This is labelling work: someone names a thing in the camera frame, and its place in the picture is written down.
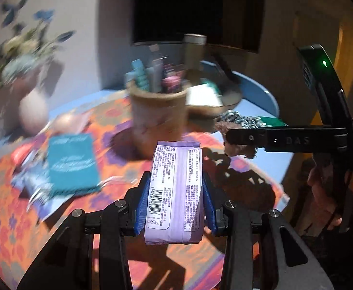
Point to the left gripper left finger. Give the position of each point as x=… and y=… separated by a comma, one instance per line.
x=65, y=261

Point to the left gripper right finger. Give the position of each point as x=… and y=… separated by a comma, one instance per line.
x=285, y=260

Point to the blue floral package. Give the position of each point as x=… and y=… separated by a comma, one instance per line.
x=32, y=178

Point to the purple tissue pack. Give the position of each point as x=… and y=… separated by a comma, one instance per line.
x=175, y=212

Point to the person right hand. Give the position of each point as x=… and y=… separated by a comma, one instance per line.
x=322, y=205

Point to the floral orange table mat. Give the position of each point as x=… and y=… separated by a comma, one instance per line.
x=173, y=246

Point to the round blue tray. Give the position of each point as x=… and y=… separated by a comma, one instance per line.
x=251, y=90

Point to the teal packet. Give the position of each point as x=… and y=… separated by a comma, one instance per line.
x=73, y=169

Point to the ribbed glass bowl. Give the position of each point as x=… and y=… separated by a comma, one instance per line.
x=230, y=95

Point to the red cushion on dish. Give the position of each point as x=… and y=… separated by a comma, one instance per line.
x=20, y=153

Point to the pink plastic bag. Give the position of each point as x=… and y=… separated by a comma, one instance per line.
x=70, y=123

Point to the pink ribbed vase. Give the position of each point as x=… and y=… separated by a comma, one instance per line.
x=33, y=112

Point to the black monitor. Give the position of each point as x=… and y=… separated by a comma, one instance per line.
x=232, y=23

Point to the grey thermos bottle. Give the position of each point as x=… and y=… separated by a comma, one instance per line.
x=194, y=49

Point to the pink capped pen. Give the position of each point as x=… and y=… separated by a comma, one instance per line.
x=171, y=84

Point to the brown pen holder cup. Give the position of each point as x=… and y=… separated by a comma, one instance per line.
x=156, y=117

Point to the blue artificial flower bouquet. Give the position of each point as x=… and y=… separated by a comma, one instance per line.
x=28, y=49

